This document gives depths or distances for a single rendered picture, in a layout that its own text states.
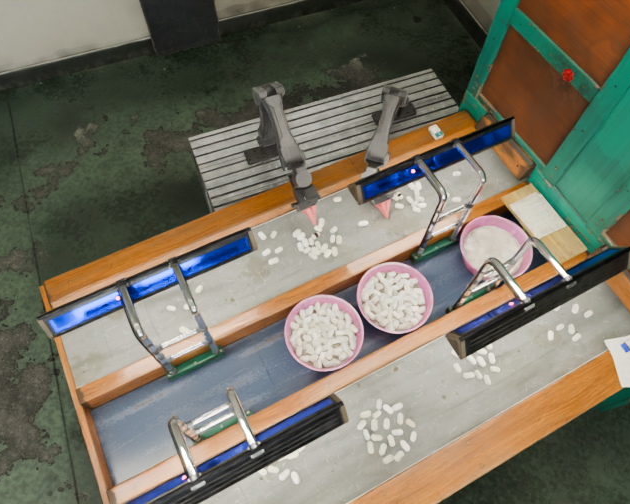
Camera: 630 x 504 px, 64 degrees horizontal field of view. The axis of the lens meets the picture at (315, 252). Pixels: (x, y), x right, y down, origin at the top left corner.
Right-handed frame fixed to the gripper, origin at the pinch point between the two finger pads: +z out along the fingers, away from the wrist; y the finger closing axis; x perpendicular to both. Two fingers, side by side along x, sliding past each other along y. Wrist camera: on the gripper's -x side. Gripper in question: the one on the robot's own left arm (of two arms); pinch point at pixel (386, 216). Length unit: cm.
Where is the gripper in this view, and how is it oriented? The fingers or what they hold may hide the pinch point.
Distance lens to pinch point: 195.8
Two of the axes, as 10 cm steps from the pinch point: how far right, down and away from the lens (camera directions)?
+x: -3.2, -1.6, 9.3
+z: 3.4, 9.0, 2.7
